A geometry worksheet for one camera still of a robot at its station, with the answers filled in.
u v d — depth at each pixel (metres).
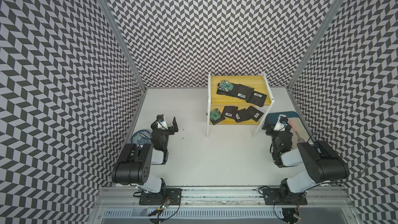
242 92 0.72
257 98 0.70
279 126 0.77
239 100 0.72
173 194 0.74
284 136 0.70
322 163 0.45
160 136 0.68
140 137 0.87
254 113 0.84
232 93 0.72
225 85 0.74
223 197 0.75
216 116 0.83
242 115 0.84
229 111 0.87
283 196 0.66
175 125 0.83
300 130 0.95
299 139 0.91
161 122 0.75
